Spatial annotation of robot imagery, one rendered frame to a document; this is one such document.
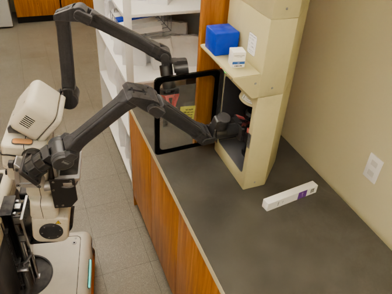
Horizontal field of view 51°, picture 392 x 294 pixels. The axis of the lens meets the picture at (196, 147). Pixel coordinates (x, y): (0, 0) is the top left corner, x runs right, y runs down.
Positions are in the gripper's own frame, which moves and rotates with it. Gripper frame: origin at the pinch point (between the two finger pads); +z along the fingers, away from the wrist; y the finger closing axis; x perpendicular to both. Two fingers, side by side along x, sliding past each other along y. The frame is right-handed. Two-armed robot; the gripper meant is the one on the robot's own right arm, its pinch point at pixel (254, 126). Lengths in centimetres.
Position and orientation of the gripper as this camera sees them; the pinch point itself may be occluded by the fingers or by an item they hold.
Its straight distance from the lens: 184.8
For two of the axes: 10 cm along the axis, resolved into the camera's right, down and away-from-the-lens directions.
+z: 9.3, -1.7, 3.3
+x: -0.6, 8.1, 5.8
